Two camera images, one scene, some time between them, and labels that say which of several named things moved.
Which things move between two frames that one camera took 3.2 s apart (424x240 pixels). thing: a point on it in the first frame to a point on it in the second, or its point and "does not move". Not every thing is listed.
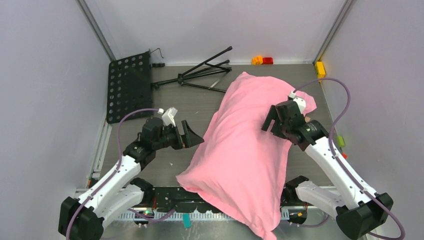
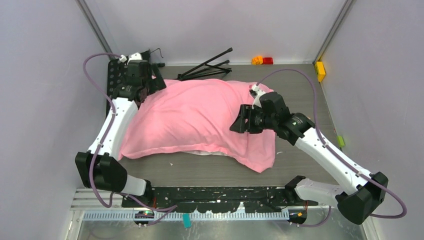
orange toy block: (257, 60) does not move
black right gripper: (272, 114) to (246, 111)
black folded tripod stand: (201, 69) does not move
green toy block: (340, 141) does not move
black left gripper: (194, 140) to (158, 82)
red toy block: (267, 60) does not move
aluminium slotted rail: (207, 216) does not move
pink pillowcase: (240, 169) to (195, 115)
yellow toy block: (320, 70) does not move
